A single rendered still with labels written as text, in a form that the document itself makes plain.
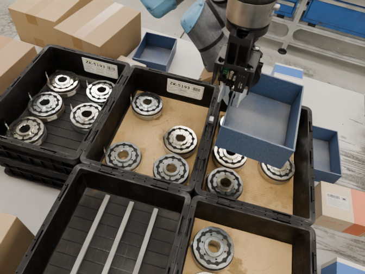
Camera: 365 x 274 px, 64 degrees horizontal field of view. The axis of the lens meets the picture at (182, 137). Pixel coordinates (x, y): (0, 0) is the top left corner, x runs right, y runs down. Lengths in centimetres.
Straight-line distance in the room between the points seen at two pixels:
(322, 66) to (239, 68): 245
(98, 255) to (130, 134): 37
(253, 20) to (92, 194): 60
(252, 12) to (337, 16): 228
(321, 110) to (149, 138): 79
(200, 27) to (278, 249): 76
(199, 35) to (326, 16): 175
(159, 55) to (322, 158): 82
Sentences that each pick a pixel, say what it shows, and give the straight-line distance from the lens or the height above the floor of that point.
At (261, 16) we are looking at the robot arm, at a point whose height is 134.
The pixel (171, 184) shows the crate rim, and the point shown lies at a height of 93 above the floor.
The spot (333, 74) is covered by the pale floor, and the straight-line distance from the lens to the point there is 290.
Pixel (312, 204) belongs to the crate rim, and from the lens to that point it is 81.
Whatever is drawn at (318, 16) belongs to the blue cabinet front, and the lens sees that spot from 274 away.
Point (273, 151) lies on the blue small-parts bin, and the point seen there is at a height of 111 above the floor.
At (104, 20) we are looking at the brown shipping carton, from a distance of 135.
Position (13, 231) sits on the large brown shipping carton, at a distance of 80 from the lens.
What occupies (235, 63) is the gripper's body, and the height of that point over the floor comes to 127.
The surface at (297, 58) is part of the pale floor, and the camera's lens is 290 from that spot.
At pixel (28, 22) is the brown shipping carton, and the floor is 82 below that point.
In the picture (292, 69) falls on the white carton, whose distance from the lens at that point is 138.
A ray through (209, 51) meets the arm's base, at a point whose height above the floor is 90.
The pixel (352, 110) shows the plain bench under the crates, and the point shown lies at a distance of 148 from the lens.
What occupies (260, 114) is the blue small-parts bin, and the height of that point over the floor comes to 107.
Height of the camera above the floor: 158
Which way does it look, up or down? 53 degrees down
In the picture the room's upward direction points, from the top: 9 degrees clockwise
